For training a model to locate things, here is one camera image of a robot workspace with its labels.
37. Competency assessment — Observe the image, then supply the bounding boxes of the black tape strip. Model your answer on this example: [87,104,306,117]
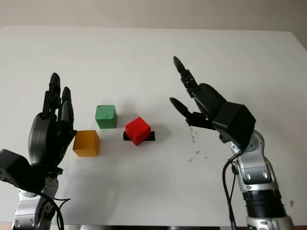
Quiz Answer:
[123,131,156,142]

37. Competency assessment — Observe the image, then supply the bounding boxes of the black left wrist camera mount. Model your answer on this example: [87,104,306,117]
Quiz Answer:
[0,148,47,193]

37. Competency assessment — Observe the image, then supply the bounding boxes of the green wooden cube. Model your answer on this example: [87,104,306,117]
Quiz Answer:
[94,104,118,129]

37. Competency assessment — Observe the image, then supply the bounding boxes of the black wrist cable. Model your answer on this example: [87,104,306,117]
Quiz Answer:
[222,150,241,230]
[35,190,71,230]

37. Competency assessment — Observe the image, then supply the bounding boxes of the yellow wooden cube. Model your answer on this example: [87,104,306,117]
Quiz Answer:
[72,130,100,158]

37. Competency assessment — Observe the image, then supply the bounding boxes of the red wooden cube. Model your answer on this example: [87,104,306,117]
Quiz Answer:
[124,116,152,146]

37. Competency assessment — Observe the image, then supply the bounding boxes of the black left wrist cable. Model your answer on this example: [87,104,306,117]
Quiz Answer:
[35,190,71,230]

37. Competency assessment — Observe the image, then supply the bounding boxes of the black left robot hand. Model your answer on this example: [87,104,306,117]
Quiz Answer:
[27,72,77,168]

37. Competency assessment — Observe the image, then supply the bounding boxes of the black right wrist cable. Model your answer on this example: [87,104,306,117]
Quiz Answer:
[222,150,241,230]

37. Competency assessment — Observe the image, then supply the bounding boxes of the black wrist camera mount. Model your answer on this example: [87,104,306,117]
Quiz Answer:
[0,148,47,193]
[211,102,257,150]

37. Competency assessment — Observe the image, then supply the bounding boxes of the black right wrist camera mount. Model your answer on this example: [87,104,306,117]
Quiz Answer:
[211,102,257,150]

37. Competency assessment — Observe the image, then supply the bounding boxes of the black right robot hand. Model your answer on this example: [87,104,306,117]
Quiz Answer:
[169,56,228,131]

